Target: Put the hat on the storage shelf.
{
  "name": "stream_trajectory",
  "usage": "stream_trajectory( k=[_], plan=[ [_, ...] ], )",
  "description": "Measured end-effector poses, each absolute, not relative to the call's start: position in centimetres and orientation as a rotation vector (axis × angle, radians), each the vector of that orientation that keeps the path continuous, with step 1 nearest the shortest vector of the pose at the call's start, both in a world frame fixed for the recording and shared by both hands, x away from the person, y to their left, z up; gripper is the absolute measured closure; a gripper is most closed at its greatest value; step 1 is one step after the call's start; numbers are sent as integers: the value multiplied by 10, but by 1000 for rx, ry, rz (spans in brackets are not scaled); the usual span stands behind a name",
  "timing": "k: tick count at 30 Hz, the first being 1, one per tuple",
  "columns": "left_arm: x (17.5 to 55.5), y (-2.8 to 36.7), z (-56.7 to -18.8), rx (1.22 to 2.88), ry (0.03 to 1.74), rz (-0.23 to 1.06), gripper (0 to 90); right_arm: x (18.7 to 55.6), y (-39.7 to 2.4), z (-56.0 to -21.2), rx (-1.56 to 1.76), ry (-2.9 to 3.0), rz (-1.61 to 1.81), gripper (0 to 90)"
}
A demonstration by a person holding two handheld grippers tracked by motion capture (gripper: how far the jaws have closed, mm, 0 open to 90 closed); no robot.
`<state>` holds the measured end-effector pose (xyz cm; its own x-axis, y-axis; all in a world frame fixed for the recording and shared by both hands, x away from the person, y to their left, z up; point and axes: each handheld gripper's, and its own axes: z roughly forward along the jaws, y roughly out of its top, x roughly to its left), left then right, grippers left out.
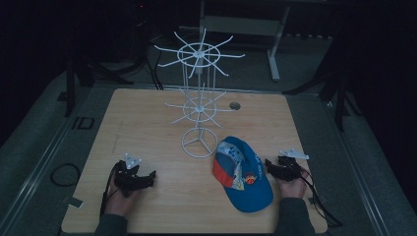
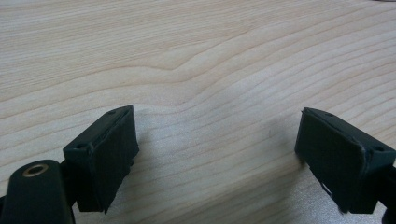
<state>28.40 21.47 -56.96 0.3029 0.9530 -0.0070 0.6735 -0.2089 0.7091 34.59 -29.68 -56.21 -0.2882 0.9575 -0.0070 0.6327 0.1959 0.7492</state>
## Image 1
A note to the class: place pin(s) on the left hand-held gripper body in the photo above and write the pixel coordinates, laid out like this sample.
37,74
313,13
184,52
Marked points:
129,178

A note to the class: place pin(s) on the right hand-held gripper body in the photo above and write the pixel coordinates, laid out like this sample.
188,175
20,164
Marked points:
290,167

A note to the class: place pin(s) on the blue and orange baseball cap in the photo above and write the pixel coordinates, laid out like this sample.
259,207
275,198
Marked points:
244,178

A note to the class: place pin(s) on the person's right hand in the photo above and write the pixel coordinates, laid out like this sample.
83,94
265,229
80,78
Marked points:
293,188

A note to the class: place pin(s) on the person's left hand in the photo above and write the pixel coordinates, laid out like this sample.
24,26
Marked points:
119,200

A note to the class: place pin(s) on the grey tape piece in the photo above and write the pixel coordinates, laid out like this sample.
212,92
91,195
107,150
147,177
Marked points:
76,203

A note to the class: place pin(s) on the black tripod stand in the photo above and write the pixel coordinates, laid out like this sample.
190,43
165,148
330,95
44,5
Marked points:
70,88
339,98

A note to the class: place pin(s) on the grey metal desk frame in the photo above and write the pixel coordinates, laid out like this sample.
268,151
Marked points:
242,25

